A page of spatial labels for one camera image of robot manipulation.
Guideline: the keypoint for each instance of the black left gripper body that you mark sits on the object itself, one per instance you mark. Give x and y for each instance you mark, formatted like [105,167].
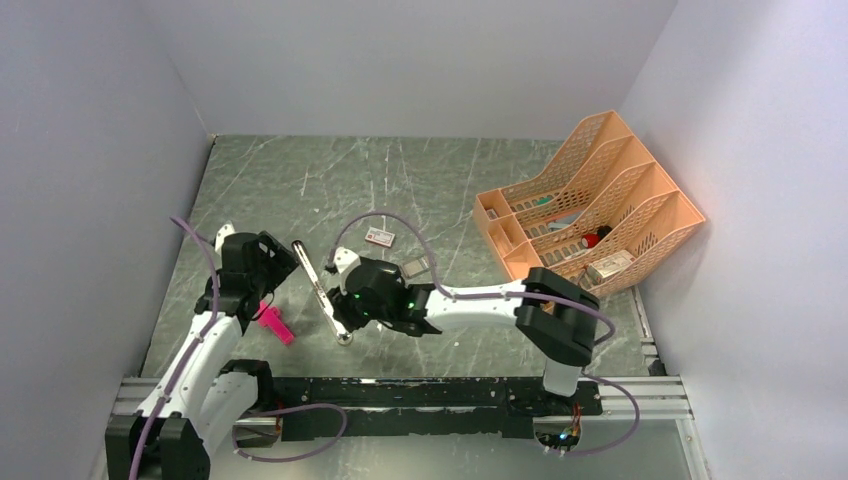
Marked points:
[272,270]

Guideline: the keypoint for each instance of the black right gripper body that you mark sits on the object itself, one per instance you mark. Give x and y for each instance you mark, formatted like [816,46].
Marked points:
[353,314]

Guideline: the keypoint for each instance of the red white staple box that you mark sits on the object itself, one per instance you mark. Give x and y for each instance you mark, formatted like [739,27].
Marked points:
[380,237]

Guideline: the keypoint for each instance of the beige stapler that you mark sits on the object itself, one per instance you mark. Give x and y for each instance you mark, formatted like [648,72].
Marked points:
[340,333]

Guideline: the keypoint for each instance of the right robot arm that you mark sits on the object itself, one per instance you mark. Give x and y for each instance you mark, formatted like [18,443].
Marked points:
[557,316]

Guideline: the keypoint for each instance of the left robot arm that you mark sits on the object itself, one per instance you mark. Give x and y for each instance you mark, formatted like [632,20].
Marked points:
[184,419]

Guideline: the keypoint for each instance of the pink plastic clip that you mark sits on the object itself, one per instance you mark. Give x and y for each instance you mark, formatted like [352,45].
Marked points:
[270,317]

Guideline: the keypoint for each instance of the red black item in organizer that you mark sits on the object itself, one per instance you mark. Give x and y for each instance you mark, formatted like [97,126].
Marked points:
[590,240]

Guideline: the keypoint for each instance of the beige box in organizer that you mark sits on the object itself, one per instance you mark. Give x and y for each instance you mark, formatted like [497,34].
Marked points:
[603,269]

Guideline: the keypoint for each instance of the orange file organizer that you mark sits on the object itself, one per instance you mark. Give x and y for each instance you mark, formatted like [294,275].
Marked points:
[601,175]

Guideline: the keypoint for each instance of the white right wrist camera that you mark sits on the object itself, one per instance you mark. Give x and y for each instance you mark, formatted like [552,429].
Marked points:
[345,260]

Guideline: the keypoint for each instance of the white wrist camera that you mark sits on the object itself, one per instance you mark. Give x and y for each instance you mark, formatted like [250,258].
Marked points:
[345,260]
[222,233]

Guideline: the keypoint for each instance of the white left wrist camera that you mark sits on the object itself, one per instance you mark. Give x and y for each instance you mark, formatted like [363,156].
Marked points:
[222,233]

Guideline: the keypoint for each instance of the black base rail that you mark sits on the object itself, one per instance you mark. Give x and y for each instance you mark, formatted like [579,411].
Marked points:
[321,407]

